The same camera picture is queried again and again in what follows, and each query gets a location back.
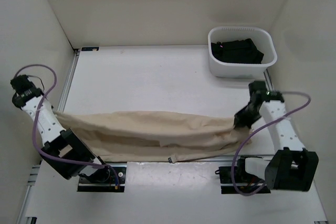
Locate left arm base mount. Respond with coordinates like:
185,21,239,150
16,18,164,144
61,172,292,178
77,163,127,193

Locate white plastic basket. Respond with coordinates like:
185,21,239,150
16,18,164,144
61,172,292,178
207,26,278,79

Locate beige trousers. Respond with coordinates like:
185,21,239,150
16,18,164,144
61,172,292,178
56,111,251,163

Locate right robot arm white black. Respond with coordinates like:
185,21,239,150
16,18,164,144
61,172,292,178
230,81,319,196

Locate black trousers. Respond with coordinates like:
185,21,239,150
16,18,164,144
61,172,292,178
211,38,264,64

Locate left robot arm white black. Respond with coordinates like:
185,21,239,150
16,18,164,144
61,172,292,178
11,74,110,183

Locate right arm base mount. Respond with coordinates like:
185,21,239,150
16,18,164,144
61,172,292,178
215,166,264,195

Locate black corner bracket label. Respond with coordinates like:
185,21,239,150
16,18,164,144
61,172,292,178
81,47,99,51

